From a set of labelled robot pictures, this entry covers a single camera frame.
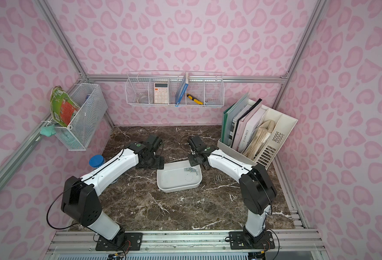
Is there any white plastic storage tray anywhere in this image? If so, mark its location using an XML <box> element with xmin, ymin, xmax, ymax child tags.
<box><xmin>157</xmin><ymin>160</ymin><xmax>202</xmax><ymax>193</ymax></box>

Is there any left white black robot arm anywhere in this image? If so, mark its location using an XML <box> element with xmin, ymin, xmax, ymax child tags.
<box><xmin>57</xmin><ymin>135</ymin><xmax>164</xmax><ymax>247</ymax></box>

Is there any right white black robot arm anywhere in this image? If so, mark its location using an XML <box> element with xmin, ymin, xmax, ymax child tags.
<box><xmin>187</xmin><ymin>135</ymin><xmax>277</xmax><ymax>240</ymax></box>

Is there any pile of silver screws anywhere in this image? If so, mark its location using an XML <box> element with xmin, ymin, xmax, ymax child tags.
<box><xmin>183</xmin><ymin>167</ymin><xmax>199</xmax><ymax>176</ymax></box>

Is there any green folder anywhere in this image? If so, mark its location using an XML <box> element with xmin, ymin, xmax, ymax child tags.
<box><xmin>221</xmin><ymin>93</ymin><xmax>249</xmax><ymax>145</ymax></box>

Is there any clear tape roll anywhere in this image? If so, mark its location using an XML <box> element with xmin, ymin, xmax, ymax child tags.
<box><xmin>137</xmin><ymin>93</ymin><xmax>149</xmax><ymax>104</ymax></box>

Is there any blue lid clear jar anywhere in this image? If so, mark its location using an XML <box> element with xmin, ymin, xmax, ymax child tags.
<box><xmin>89</xmin><ymin>154</ymin><xmax>105</xmax><ymax>169</ymax></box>

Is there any yellow utility knife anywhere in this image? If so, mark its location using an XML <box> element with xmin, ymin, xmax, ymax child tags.
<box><xmin>187</xmin><ymin>94</ymin><xmax>204</xmax><ymax>105</ymax></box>

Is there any pink white book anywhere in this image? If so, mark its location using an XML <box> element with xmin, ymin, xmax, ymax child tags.
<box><xmin>232</xmin><ymin>103</ymin><xmax>267</xmax><ymax>153</ymax></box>

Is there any white pink calculator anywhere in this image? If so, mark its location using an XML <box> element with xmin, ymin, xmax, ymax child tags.
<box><xmin>154</xmin><ymin>82</ymin><xmax>169</xmax><ymax>104</ymax></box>

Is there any beige paper bundle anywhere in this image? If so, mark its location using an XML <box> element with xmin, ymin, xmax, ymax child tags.
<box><xmin>243</xmin><ymin>120</ymin><xmax>275</xmax><ymax>160</ymax></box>

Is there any blue book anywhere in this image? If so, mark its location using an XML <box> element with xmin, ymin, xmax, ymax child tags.
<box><xmin>175</xmin><ymin>72</ymin><xmax>189</xmax><ymax>105</ymax></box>

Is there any white mesh side basket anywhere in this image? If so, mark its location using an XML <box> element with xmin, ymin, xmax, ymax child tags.
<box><xmin>55</xmin><ymin>83</ymin><xmax>108</xmax><ymax>151</ymax></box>

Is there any white file organizer rack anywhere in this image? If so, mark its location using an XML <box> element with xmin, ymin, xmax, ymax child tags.
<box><xmin>217</xmin><ymin>99</ymin><xmax>298</xmax><ymax>168</ymax></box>

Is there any green red snack bag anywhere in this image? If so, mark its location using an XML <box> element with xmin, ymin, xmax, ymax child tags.
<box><xmin>50</xmin><ymin>86</ymin><xmax>80</xmax><ymax>127</ymax></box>

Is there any white wire wall basket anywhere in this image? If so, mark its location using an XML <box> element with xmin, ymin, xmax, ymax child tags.
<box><xmin>125</xmin><ymin>71</ymin><xmax>225</xmax><ymax>108</ymax></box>

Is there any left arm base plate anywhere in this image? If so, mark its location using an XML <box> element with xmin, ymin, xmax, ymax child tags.
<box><xmin>95</xmin><ymin>231</ymin><xmax>143</xmax><ymax>252</ymax></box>

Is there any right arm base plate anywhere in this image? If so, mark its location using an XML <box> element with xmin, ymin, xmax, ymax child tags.
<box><xmin>225</xmin><ymin>231</ymin><xmax>275</xmax><ymax>250</ymax></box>

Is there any mint green wall hook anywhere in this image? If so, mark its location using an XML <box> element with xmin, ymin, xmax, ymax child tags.
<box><xmin>40</xmin><ymin>125</ymin><xmax>56</xmax><ymax>137</ymax></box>

